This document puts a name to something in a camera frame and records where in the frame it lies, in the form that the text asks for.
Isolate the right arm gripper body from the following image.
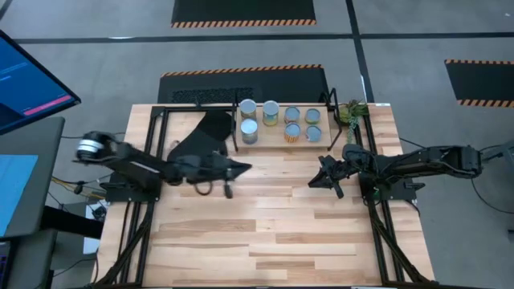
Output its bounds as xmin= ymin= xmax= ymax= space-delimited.
xmin=318 ymin=154 xmax=357 ymax=186

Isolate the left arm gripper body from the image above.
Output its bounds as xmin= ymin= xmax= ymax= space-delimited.
xmin=176 ymin=153 xmax=228 ymax=184

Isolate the tall peas label can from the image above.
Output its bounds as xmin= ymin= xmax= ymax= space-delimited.
xmin=240 ymin=118 xmax=259 ymax=145

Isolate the short orange striped label can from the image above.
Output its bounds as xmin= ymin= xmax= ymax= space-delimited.
xmin=284 ymin=122 xmax=302 ymax=145

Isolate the tall beige blue label can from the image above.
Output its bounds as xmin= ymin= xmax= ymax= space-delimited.
xmin=239 ymin=98 xmax=258 ymax=121

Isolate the short yellow green label can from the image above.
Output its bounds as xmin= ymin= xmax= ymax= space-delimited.
xmin=304 ymin=108 xmax=322 ymax=125

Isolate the short orange red label can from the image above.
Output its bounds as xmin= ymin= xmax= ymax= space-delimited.
xmin=284 ymin=105 xmax=301 ymax=124

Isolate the black cloth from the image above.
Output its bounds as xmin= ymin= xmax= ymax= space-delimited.
xmin=166 ymin=109 xmax=235 ymax=162

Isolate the green trailing succulent plant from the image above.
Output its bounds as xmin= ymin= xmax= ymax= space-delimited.
xmin=338 ymin=99 xmax=369 ymax=145

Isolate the black mat hazard stripe edge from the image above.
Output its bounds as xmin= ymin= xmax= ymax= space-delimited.
xmin=443 ymin=59 xmax=514 ymax=109
xmin=169 ymin=0 xmax=318 ymax=29
xmin=157 ymin=63 xmax=331 ymax=106

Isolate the white box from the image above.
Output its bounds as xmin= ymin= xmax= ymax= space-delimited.
xmin=83 ymin=199 xmax=108 ymax=256

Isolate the black desk leg beam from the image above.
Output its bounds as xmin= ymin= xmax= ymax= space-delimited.
xmin=39 ymin=205 xmax=104 ymax=241

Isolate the light blue laptop screen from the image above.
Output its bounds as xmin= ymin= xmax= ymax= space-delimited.
xmin=0 ymin=153 xmax=40 ymax=238

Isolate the large blue screen monitor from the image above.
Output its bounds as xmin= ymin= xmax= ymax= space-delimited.
xmin=0 ymin=28 xmax=82 ymax=136

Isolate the wooden shelf with black frame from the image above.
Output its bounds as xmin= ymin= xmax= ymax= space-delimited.
xmin=230 ymin=87 xmax=344 ymax=153

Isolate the black aluminium rig frame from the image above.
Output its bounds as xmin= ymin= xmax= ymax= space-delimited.
xmin=91 ymin=103 xmax=441 ymax=289

